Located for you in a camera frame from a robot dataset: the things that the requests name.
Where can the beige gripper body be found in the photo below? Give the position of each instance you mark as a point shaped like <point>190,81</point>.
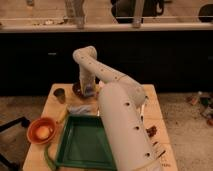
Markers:
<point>87,81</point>

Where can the blue sponge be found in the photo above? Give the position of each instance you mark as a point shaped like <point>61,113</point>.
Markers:
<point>89,92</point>

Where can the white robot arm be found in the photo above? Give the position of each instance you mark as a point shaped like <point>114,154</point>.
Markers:
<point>118,101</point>

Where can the purple bowl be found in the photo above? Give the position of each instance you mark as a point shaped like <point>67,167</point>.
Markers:
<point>76,88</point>

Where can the orange bowl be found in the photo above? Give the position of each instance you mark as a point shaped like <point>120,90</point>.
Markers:
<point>43,121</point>

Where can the metal cup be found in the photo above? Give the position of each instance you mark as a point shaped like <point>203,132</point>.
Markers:
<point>59,93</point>

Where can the blue cloth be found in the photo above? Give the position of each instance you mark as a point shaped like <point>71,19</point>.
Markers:
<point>79,110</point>

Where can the yellow banana piece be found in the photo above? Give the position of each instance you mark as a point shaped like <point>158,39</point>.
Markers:
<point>62,117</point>

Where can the green baking tray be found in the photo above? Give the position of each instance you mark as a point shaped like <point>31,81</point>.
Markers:
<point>83,144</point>

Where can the egg-like white ball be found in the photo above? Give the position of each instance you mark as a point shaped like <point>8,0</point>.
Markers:
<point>43,132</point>

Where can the black chair leg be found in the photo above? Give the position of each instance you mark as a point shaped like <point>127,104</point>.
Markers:
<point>24,123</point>

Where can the green bean pod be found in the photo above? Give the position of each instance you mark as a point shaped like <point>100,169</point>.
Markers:
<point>51,164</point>

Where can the bunch of grapes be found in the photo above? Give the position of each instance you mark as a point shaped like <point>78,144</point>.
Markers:
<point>151,131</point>

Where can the black and tan box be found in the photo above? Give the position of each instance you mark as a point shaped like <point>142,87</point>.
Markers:
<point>158,149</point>

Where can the metal spoon black handle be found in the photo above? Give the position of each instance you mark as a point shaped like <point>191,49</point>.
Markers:
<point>142,109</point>

